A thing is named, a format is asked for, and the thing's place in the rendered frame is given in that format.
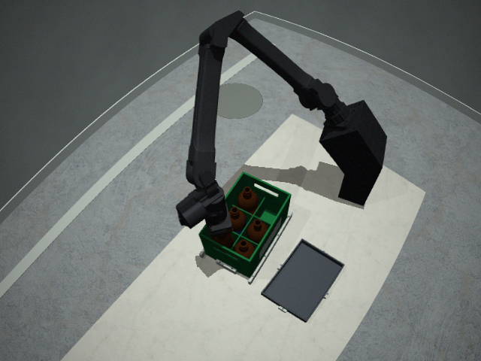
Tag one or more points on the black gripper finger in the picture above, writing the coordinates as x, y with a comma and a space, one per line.
224, 234

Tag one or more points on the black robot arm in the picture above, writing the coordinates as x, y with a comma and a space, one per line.
201, 165

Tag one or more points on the green crate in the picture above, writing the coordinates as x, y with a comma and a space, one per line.
268, 208

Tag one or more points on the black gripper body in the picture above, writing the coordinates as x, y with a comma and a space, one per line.
224, 222

